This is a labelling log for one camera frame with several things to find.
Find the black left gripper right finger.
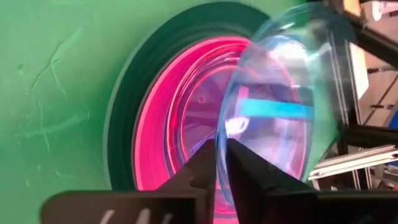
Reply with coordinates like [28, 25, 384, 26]
[225, 138, 315, 224]

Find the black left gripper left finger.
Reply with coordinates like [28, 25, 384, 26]
[157, 139, 217, 224]

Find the transparent pink plastic plate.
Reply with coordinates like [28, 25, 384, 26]
[164, 51, 307, 224]

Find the transparent blue plate with tape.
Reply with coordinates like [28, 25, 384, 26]
[215, 2, 358, 208]

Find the silver aluminium extrusion bar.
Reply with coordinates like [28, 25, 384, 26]
[307, 144, 398, 182]

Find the green table mat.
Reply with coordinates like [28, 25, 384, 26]
[0, 0, 312, 224]

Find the black aluminium table frame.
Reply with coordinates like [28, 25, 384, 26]
[323, 0, 398, 150]

